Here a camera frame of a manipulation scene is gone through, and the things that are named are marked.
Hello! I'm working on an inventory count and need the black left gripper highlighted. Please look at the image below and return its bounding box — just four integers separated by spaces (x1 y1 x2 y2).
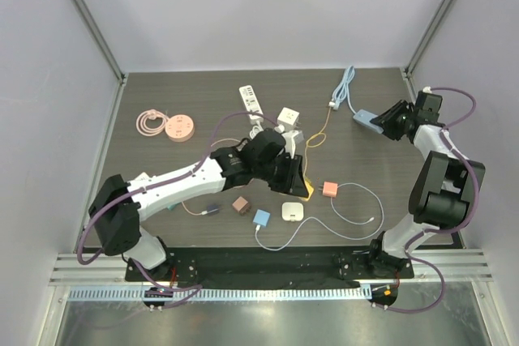
254 152 309 198

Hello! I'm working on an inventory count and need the yellow usb charger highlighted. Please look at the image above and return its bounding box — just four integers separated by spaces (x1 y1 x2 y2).
302 181 315 201

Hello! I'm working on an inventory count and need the white wall adapter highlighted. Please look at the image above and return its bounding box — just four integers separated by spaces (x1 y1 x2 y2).
281 202 304 222

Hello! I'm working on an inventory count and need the blue power strip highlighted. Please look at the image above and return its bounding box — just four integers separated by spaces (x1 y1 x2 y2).
353 109 384 134

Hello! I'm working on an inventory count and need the pink plug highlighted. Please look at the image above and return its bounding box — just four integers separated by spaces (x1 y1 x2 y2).
320 182 339 199

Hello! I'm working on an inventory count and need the light blue charger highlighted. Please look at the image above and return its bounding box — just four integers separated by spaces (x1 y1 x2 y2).
253 209 271 229

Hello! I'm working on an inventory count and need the small pink charger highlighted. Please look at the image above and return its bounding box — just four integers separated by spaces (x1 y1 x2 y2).
232 196 251 216

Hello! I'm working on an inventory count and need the white cube socket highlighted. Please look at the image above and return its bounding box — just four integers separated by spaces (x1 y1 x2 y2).
277 107 300 132

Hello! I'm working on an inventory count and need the thin white blue cable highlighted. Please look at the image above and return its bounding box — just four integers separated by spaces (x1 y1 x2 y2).
254 181 384 252

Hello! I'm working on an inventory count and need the dark grey charger plug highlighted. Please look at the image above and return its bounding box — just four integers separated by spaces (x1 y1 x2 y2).
205 203 221 215

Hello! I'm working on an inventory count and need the white power strip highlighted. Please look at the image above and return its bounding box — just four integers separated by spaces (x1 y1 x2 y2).
238 85 264 125

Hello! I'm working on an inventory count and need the round pink power socket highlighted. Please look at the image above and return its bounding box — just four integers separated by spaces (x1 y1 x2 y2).
165 114 195 143

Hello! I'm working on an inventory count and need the white cube plug adapter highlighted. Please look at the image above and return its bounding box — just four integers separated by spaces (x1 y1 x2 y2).
135 172 149 181

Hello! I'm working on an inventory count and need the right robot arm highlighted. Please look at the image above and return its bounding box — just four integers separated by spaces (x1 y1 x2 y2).
365 88 486 278

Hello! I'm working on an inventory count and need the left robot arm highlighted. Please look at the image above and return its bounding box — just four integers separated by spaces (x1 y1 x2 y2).
88 128 308 281

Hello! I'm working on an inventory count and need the light blue strip cord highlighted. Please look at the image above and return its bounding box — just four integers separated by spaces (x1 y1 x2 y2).
327 65 358 113

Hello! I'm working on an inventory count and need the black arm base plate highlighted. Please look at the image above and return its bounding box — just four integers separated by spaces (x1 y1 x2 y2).
147 246 414 289

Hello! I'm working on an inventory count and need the slotted cable duct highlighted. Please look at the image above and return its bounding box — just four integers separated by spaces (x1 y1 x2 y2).
67 284 371 302

